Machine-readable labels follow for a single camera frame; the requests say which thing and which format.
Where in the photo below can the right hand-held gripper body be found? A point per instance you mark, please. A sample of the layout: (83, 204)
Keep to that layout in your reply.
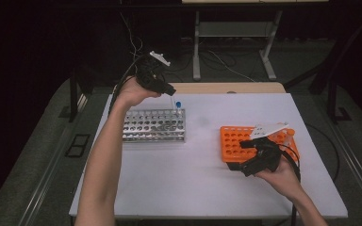
(268, 155)

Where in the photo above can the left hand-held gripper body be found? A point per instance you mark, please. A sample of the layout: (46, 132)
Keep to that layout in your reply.
(149, 73)

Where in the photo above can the orange test tube rack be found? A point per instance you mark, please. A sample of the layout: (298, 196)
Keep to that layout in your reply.
(232, 144)

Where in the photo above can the orange-capped test tube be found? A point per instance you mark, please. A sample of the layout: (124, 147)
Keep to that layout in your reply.
(290, 132)

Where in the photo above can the metal test tube rack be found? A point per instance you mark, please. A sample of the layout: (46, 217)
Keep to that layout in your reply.
(157, 125)

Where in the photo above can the person's left hand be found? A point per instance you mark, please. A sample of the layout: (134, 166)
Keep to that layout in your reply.
(133, 94)

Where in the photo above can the person's right hand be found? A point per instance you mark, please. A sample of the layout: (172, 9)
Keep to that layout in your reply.
(284, 180)

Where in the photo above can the wooden table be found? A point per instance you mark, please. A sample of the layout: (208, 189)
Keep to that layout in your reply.
(217, 88)

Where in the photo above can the white table mat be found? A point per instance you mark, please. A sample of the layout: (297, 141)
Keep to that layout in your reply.
(201, 175)

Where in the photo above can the black metal stand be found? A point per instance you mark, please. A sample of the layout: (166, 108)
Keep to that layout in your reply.
(333, 103)

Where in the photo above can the grey metal stand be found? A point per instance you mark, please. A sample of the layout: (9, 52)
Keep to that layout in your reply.
(235, 29)

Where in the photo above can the black floor socket plate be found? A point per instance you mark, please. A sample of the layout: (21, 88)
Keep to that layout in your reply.
(77, 146)

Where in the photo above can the metal floor rail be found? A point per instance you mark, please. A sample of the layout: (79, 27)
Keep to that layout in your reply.
(55, 153)
(359, 172)

